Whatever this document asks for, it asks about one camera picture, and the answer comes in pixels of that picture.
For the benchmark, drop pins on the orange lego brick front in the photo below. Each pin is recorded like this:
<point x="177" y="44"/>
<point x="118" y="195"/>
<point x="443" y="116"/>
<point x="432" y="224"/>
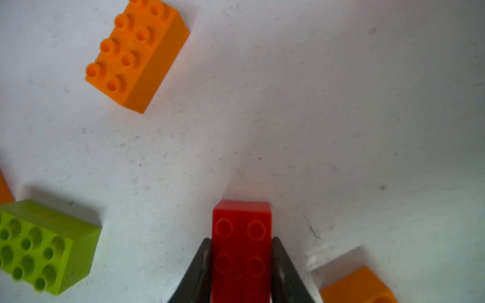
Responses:
<point x="362" y="286"/>

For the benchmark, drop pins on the red lego brick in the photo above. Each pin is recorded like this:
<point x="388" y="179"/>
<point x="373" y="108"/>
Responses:
<point x="241" y="251"/>

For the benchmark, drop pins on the orange lego brick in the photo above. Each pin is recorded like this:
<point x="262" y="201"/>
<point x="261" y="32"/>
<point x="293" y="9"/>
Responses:
<point x="5" y="193"/>
<point x="362" y="286"/>
<point x="135" y="58"/>

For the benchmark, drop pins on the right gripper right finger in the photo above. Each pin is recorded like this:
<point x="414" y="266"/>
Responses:
<point x="286" y="284"/>

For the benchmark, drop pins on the lime green lego brick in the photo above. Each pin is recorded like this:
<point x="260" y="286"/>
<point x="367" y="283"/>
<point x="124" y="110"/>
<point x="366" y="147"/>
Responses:
<point x="44" y="247"/>

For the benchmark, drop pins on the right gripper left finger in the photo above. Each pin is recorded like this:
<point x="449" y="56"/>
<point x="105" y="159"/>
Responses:
<point x="196" y="285"/>

